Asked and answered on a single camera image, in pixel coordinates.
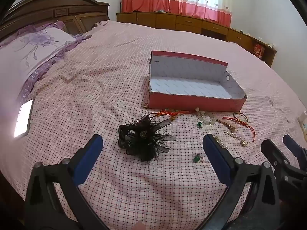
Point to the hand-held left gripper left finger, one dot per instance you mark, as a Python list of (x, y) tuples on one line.
[(88, 158)]

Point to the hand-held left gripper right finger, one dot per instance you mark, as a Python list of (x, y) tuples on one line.
[(215, 154)]

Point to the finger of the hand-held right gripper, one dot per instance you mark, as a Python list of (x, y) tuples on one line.
[(272, 152), (293, 146)]

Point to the green gem pendant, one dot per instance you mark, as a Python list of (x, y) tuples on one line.
[(199, 124)]

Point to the black feather hair accessory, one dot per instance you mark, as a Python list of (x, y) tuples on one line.
[(141, 136)]

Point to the red cardboard box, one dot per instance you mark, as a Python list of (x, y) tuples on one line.
[(191, 86)]

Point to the white bottle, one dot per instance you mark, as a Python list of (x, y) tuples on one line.
[(304, 127)]

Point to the gold hair clip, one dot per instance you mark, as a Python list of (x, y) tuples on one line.
[(225, 124)]

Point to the smartphone with lit screen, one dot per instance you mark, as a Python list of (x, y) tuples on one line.
[(23, 118)]

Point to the red gift box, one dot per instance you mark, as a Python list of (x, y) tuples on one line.
[(258, 49)]

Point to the purple floral pillow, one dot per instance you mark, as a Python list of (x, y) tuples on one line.
[(28, 45)]

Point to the long wooden cabinet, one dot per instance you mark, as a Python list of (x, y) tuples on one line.
[(187, 22)]

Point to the brown wooden headboard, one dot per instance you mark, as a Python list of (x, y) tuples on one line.
[(60, 7)]

